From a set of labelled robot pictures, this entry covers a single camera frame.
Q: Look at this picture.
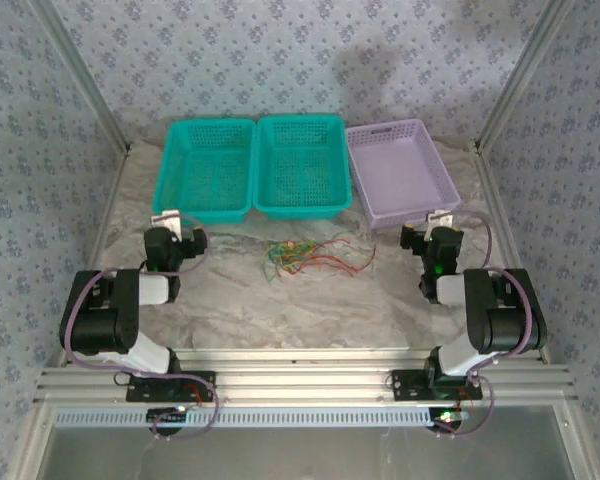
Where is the yellow green striped cable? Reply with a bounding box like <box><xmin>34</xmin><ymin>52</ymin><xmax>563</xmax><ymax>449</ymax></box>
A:
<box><xmin>269</xmin><ymin>239</ymin><xmax>326</xmax><ymax>276</ymax></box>

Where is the teal plastic basket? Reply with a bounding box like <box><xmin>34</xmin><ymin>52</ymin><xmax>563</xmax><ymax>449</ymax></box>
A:
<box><xmin>152</xmin><ymin>118</ymin><xmax>258</xmax><ymax>226</ymax></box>
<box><xmin>252</xmin><ymin>114</ymin><xmax>354</xmax><ymax>222</ymax></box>

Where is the purple plastic basket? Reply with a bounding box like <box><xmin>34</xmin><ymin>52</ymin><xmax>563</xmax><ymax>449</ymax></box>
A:
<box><xmin>344</xmin><ymin>118</ymin><xmax>463</xmax><ymax>231</ymax></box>

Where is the marble pattern table sheet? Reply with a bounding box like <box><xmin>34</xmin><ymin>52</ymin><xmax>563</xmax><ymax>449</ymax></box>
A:
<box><xmin>87</xmin><ymin>117</ymin><xmax>526</xmax><ymax>351</ymax></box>

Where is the black circuit board with LED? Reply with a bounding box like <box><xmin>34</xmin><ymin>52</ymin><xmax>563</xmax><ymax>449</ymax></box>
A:
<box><xmin>146</xmin><ymin>405</ymin><xmax>190</xmax><ymax>432</ymax></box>
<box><xmin>427</xmin><ymin>407</ymin><xmax>470</xmax><ymax>435</ymax></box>

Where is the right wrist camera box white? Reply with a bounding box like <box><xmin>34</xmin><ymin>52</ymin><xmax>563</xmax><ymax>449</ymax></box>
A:
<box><xmin>425</xmin><ymin>210</ymin><xmax>454</xmax><ymax>242</ymax></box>

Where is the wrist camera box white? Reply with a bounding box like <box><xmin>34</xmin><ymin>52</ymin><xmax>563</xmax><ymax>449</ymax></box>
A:
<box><xmin>425</xmin><ymin>210</ymin><xmax>454</xmax><ymax>242</ymax></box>
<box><xmin>150</xmin><ymin>209</ymin><xmax>184</xmax><ymax>241</ymax></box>

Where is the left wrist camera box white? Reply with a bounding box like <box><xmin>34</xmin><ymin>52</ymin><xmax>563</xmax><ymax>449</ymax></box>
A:
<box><xmin>150</xmin><ymin>209</ymin><xmax>184</xmax><ymax>241</ymax></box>

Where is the aluminium side rail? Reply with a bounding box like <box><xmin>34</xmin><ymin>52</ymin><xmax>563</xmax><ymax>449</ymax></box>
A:
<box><xmin>54</xmin><ymin>144</ymin><xmax>132</xmax><ymax>369</ymax></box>
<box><xmin>473</xmin><ymin>144</ymin><xmax>551</xmax><ymax>365</ymax></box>

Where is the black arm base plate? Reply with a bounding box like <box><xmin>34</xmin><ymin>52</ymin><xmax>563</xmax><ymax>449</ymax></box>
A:
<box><xmin>124</xmin><ymin>370</ymin><xmax>217</xmax><ymax>404</ymax></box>
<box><xmin>390</xmin><ymin>369</ymin><xmax>484</xmax><ymax>401</ymax></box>

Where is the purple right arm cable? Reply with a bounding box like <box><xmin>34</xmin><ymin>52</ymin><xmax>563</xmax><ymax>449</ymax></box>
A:
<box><xmin>432</xmin><ymin>209</ymin><xmax>550</xmax><ymax>440</ymax></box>

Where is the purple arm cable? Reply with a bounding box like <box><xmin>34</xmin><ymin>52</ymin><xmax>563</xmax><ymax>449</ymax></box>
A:
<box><xmin>61</xmin><ymin>219</ymin><xmax>222</xmax><ymax>444</ymax></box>
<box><xmin>432</xmin><ymin>209</ymin><xmax>550</xmax><ymax>440</ymax></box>

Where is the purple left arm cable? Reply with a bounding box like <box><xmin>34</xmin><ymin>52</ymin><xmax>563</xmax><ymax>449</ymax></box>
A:
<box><xmin>61</xmin><ymin>219</ymin><xmax>222</xmax><ymax>444</ymax></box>

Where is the aluminium front rail beam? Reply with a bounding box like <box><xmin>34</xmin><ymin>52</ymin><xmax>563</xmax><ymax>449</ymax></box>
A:
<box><xmin>32</xmin><ymin>348</ymin><xmax>579</xmax><ymax>407</ymax></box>

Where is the aluminium frame post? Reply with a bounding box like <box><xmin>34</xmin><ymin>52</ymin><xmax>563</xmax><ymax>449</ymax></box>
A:
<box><xmin>474</xmin><ymin>0</ymin><xmax>576</xmax><ymax>154</ymax></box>
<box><xmin>29</xmin><ymin>0</ymin><xmax>132</xmax><ymax>154</ymax></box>

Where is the white slotted cable duct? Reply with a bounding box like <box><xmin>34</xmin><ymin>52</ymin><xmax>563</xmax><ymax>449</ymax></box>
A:
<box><xmin>54</xmin><ymin>405</ymin><xmax>464</xmax><ymax>429</ymax></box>

